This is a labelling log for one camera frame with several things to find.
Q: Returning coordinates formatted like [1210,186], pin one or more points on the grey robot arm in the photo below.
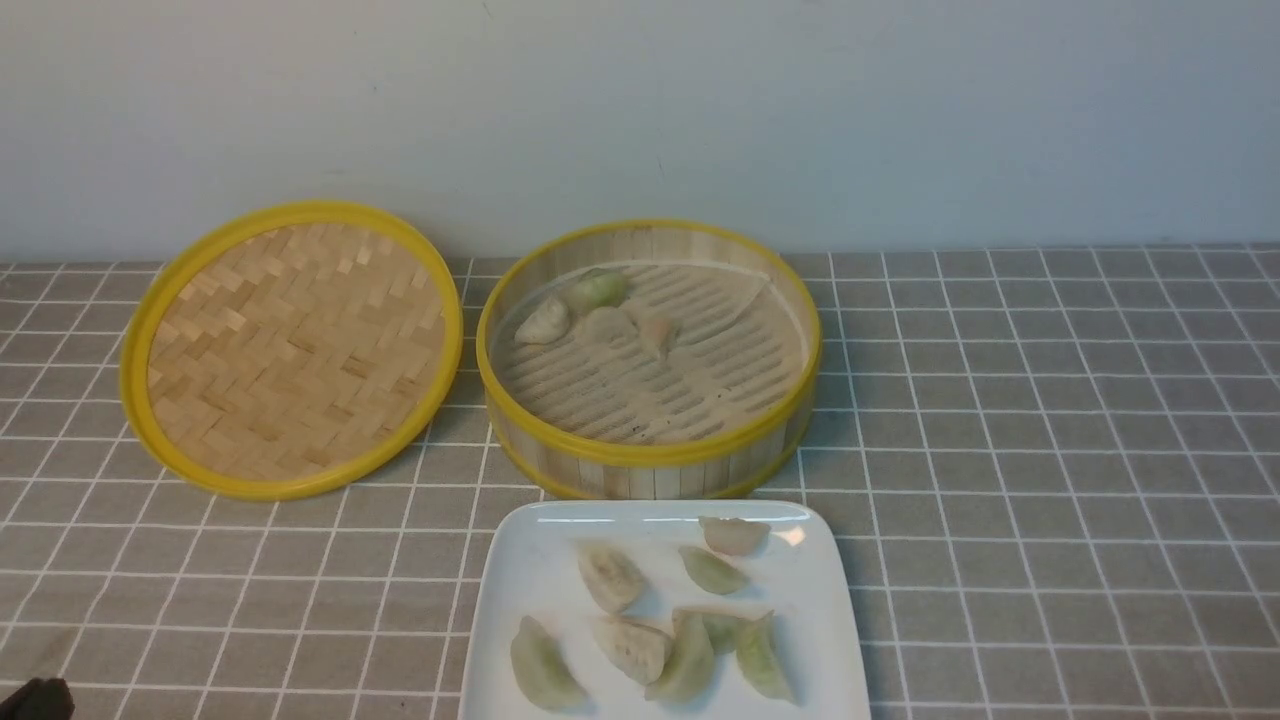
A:
[40,699]

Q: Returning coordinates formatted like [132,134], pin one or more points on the pinkish dumpling on plate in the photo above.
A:
[734,536]

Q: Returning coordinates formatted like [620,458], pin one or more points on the small green dumpling on plate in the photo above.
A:
[711,573]

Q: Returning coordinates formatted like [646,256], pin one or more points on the white speckled dumpling on plate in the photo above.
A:
[613,580]

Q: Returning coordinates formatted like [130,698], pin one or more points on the white square plate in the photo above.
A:
[795,575]

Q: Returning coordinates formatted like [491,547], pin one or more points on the green dumpling behind plate centre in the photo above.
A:
[728,632]

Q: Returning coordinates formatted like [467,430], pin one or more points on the white dumpling plate centre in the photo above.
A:
[638,650]

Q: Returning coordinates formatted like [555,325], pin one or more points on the green dumpling plate right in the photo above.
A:
[758,661]

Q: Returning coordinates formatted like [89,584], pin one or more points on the pale green dumpling plate centre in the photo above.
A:
[689,668]

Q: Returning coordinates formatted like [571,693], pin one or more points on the green dumpling plate left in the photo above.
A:
[540,670]

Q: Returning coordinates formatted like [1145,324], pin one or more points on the bamboo steamer basket yellow rim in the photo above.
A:
[725,411]

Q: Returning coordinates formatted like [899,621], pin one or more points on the pinkish dumpling in steamer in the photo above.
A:
[656,334]

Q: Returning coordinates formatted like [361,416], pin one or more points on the green dumpling in steamer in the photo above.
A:
[597,288]

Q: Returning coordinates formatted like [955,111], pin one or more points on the bamboo steamer lid yellow rim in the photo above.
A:
[292,351]

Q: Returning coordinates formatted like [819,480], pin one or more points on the grey checked tablecloth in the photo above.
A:
[1051,474]

